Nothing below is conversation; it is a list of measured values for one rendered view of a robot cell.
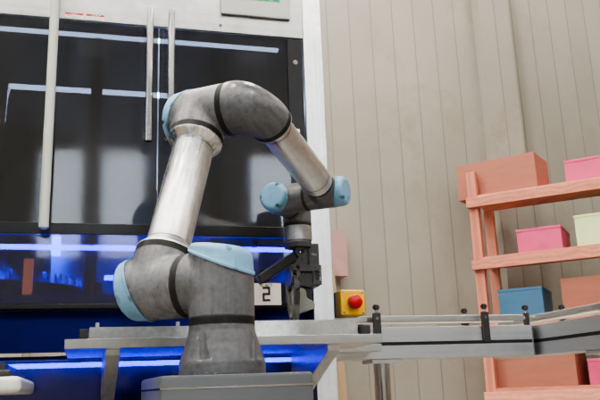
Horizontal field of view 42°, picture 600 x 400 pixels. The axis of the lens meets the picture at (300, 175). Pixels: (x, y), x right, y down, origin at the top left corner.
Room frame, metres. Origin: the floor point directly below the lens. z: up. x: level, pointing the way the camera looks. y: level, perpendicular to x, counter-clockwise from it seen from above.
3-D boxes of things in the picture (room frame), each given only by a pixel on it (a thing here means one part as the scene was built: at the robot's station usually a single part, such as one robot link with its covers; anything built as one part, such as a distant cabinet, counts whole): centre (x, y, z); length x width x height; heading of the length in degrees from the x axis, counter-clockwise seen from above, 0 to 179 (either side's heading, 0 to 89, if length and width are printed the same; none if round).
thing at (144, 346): (1.97, 0.23, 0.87); 0.70 x 0.48 x 0.02; 106
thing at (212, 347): (1.40, 0.15, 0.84); 0.15 x 0.15 x 0.10
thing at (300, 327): (1.98, 0.05, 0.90); 0.34 x 0.26 x 0.04; 15
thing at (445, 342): (2.48, -0.37, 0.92); 0.69 x 0.15 x 0.16; 106
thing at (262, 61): (2.16, 0.19, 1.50); 0.43 x 0.01 x 0.59; 106
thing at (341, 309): (2.27, -0.13, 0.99); 0.08 x 0.07 x 0.07; 16
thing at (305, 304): (2.02, 0.00, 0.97); 0.06 x 0.03 x 0.09; 105
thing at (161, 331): (1.99, 0.41, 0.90); 0.34 x 0.26 x 0.04; 16
